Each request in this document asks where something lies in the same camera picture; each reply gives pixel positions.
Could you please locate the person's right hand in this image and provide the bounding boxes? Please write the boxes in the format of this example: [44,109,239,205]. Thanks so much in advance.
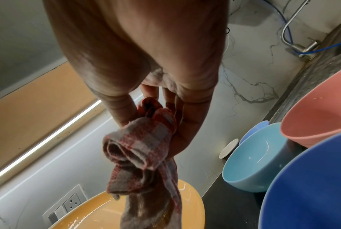
[43,0,231,159]

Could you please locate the red checkered cloth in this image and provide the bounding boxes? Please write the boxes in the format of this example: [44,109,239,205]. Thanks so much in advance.
[102,96,183,229]

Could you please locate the small cream bowl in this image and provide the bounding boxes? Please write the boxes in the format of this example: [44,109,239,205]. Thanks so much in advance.
[218,138,240,160]

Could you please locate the small blue bowl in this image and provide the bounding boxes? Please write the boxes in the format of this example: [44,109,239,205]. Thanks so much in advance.
[238,120,270,146]

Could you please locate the teal bowl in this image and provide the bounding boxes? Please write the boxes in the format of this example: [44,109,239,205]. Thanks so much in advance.
[222,122,304,193]

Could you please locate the yellow plate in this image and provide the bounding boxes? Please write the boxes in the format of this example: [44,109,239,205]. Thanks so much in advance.
[49,178,206,229]

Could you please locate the pink bowl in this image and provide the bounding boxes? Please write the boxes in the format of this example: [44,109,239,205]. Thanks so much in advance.
[280,66,341,149]

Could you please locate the large blue bowl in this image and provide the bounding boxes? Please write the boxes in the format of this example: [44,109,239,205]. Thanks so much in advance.
[258,129,341,229]

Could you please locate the LED light strip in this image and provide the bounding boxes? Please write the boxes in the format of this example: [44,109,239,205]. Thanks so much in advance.
[0,99,103,187]

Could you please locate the steel faucet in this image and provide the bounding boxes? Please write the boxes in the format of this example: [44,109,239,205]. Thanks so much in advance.
[281,0,323,59]

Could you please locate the steel sink with drainboard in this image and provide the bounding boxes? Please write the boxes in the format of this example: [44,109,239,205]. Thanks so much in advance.
[268,13,341,126]

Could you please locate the blue hose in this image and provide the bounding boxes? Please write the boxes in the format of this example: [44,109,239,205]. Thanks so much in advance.
[262,0,341,56]

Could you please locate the white wall switch socket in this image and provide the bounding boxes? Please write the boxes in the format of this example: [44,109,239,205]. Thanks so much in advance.
[41,183,88,225]

